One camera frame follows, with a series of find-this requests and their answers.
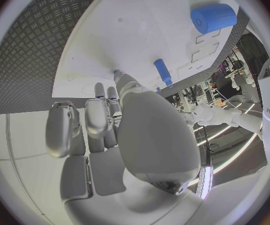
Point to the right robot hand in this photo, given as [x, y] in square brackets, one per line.
[153, 138]

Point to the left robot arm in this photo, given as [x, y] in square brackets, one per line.
[221, 116]

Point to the white task board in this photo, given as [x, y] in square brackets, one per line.
[130, 31]

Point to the small blue plug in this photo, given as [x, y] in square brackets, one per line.
[158, 90]

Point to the glowing light bar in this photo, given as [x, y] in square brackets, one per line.
[206, 180]

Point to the long blue peg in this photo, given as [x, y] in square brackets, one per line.
[162, 70]

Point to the large blue cylinder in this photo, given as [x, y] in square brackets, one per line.
[216, 17]

